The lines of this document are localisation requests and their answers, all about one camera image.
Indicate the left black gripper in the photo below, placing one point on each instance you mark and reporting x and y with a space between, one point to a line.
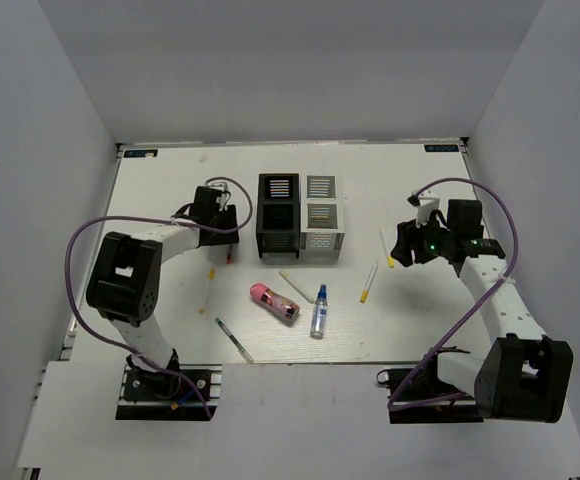
228 238

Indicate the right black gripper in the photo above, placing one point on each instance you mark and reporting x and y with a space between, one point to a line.
407 231

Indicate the white marker yellow cap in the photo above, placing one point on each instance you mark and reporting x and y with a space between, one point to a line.
206 291

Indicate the green gel pen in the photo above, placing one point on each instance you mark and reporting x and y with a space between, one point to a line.
240 348

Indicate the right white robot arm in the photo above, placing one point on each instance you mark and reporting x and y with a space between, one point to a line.
525 374

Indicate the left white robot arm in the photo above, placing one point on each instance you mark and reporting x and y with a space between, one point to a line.
124 285

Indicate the black slotted pen holder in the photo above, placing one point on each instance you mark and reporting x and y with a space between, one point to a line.
278 218

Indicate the white slotted pen holder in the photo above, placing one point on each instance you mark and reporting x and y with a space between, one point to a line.
322 229

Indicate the left corner label sticker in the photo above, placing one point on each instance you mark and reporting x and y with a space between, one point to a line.
140 153

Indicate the corner label sticker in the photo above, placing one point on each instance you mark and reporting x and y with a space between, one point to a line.
140 153
441 148

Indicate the right corner label sticker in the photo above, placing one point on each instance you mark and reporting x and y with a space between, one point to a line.
441 148

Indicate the pale yellow cap marker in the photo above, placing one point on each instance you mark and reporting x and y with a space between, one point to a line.
296 286

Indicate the blue spray bottle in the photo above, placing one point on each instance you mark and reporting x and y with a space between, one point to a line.
319 314

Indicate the pink cap candy tube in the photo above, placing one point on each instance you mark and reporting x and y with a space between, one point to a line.
281 307

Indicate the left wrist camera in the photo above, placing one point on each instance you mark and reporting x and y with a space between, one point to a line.
224 193

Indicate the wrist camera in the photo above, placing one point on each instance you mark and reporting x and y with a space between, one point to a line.
224 193
426 202

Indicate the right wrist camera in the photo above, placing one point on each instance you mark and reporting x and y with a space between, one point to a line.
426 202

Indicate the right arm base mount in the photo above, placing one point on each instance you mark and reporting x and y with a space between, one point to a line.
426 386

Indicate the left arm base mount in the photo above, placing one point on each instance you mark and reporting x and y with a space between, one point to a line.
151 397

